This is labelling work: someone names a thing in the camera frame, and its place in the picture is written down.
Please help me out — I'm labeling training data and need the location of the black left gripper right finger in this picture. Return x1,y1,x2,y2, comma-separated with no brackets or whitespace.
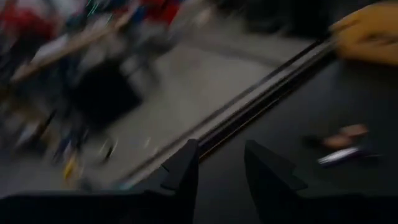
245,139,308,224

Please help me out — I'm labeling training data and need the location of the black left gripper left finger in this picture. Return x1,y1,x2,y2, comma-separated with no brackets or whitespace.
146,139,200,224

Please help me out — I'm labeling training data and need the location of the silver and black battery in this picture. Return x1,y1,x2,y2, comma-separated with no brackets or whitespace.
316,145,363,166

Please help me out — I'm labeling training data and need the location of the yellow plastic basket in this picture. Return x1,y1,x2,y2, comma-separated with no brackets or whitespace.
328,1,398,67

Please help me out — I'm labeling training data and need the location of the black aluminium table frame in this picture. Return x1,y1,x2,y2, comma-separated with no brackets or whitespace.
118,37,336,190

